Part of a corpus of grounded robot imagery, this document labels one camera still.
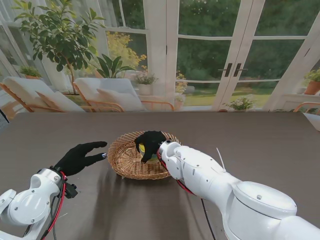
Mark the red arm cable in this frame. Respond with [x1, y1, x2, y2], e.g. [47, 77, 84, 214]
[156, 148, 198, 197]
[41, 171, 68, 240]

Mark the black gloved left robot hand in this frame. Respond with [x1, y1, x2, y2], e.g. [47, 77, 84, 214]
[54, 141, 108, 177]

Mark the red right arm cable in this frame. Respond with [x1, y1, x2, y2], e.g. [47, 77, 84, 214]
[156, 148, 198, 197]

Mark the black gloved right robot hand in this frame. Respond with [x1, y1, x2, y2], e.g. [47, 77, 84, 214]
[134, 130, 167, 165]

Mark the red left arm cable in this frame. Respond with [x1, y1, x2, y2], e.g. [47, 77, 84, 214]
[41, 171, 68, 240]

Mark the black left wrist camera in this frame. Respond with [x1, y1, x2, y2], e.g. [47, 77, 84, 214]
[64, 183, 79, 200]

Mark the white cable tie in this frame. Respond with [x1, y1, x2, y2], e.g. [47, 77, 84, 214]
[216, 147, 227, 174]

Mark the white sheet corner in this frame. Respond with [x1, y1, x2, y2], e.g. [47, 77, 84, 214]
[301, 111, 320, 132]

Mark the printed garden room backdrop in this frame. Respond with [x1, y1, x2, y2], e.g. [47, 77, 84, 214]
[0, 0, 320, 115]

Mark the oval wicker basket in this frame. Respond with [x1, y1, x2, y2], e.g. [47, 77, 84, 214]
[107, 130, 181, 180]

